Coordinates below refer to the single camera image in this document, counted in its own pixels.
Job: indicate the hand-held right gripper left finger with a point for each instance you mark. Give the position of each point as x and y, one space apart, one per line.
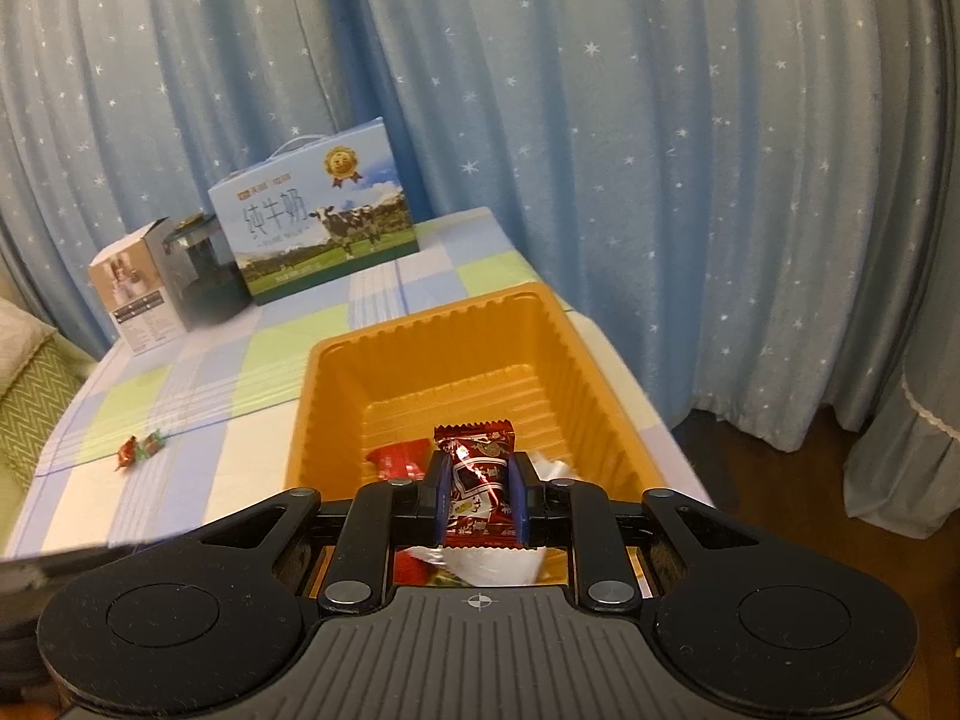
442 502

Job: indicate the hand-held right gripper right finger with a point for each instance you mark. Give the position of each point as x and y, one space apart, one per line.
519 502

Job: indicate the dark red snack packet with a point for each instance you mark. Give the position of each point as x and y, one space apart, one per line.
480 480

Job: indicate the bright red snack packet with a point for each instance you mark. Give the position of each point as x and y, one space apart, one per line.
394 461

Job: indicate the orange plastic tray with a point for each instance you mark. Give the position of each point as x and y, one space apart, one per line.
337 405

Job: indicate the small red wrapped candy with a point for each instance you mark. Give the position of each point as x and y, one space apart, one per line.
125 454

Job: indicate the green zigzag cushion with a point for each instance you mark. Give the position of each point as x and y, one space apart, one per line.
45 405

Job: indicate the white quilted cloth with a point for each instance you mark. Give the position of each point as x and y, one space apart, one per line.
19 345

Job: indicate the white product box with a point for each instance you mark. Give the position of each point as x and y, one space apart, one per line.
139 292

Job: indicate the blue milk carton box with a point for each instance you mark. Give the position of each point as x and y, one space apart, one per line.
315 217

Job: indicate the blue star curtain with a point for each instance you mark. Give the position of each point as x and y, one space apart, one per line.
637 127

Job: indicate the blue lace-trimmed cloth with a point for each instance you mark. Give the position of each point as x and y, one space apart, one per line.
915 457

